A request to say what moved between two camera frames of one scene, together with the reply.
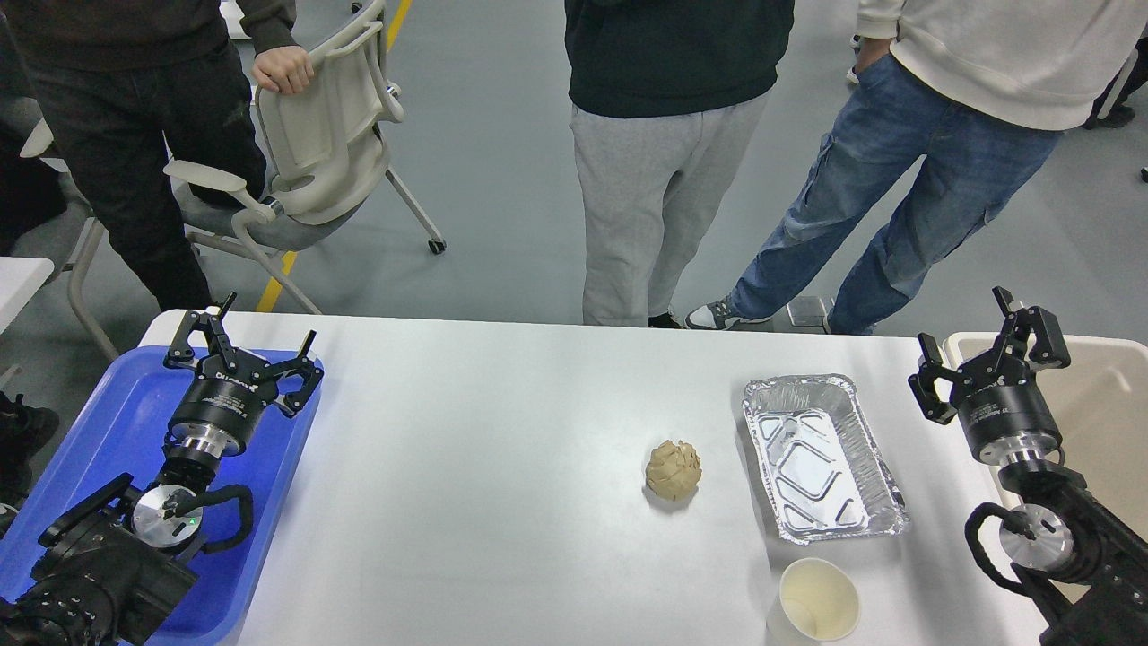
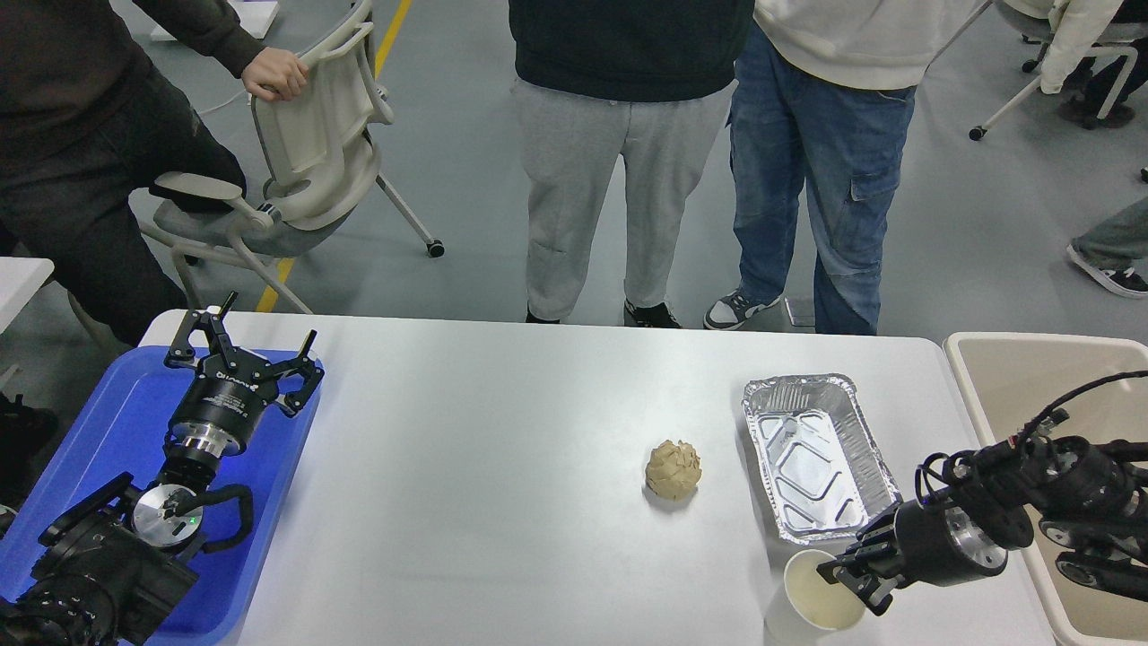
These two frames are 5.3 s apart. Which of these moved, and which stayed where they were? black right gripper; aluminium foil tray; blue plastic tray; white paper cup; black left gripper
Moved: black right gripper
Stayed: black left gripper; white paper cup; aluminium foil tray; blue plastic tray
